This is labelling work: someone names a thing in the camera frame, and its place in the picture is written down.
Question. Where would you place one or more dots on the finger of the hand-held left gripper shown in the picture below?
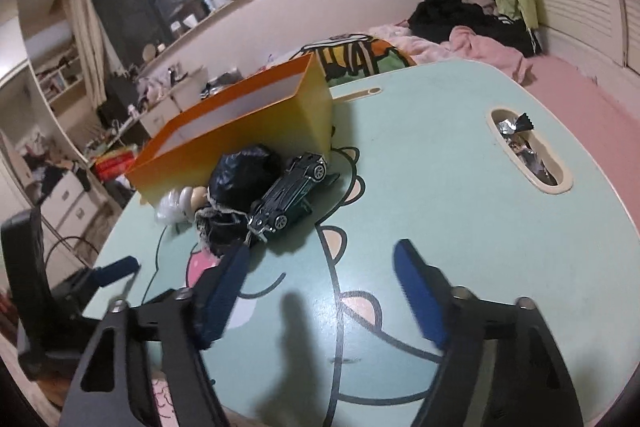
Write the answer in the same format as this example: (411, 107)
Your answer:
(117, 269)

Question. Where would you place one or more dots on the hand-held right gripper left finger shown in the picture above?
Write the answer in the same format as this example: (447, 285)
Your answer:
(225, 297)

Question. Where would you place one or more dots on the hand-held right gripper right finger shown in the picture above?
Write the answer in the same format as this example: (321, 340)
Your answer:
(420, 292)

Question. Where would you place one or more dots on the clear plastic wrap ball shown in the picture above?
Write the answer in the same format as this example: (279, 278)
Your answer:
(167, 209)

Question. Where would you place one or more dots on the black toy car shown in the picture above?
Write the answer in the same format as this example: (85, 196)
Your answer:
(285, 197)

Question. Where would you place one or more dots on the black plastic bag with lace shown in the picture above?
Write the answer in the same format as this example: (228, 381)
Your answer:
(240, 177)

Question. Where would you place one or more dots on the orange gradient paper box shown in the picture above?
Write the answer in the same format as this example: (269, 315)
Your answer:
(310, 112)

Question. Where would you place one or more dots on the white drawer unit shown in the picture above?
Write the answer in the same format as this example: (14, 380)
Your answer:
(70, 202)

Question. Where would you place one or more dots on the cartoon printed green desk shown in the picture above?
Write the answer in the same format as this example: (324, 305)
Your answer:
(450, 207)

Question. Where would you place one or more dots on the red packet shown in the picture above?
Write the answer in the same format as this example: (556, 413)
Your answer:
(115, 164)

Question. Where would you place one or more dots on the white drawer cabinet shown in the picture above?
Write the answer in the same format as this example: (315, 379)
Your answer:
(165, 107)

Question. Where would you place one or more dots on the crumpled foil wrappers pile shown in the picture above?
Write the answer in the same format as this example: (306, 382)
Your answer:
(535, 162)

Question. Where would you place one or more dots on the silver foil wrapper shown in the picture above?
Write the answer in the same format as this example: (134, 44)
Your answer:
(515, 124)

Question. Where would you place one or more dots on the white bookshelf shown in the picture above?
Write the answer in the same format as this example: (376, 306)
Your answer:
(55, 72)

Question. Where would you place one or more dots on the round mirror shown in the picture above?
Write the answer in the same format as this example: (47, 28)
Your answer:
(149, 53)

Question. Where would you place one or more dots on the beige curtain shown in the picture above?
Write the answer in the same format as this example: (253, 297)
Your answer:
(92, 37)

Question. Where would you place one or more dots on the cartoon printed cushion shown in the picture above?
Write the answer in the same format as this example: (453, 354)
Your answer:
(360, 57)

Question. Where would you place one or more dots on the pink garment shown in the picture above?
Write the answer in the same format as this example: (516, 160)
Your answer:
(480, 47)

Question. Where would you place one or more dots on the white cup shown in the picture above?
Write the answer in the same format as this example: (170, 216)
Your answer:
(190, 23)

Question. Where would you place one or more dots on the black clothes pile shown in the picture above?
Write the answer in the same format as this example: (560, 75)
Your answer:
(465, 19)

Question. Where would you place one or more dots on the white bottle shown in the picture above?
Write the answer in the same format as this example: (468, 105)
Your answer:
(208, 4)

